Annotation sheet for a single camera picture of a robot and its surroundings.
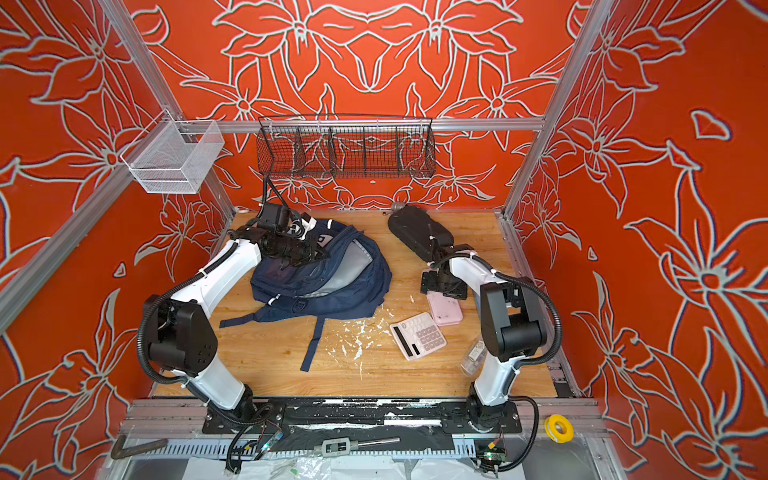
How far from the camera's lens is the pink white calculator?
83 centimetres

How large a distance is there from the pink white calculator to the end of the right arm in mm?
101

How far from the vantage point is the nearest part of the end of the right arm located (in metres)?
0.69
